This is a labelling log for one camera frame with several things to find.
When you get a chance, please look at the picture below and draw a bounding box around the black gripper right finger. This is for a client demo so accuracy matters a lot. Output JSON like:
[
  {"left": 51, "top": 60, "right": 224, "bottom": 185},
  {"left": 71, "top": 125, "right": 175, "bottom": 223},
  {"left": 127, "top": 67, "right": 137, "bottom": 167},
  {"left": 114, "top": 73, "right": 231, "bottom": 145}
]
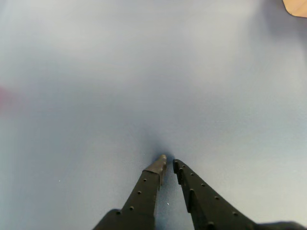
[{"left": 172, "top": 159, "right": 262, "bottom": 230}]

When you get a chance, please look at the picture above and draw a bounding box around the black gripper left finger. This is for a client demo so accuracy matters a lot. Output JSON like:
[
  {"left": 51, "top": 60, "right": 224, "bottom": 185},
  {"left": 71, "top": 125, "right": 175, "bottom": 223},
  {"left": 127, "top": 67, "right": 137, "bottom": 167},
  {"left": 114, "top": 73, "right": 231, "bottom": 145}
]
[{"left": 92, "top": 154, "right": 168, "bottom": 230}]

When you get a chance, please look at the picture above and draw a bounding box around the grey-blue table mat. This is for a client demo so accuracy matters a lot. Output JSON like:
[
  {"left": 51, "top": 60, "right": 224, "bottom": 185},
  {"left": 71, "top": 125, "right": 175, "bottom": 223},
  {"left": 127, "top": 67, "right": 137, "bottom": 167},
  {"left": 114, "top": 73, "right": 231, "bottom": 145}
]
[{"left": 0, "top": 0, "right": 307, "bottom": 230}]

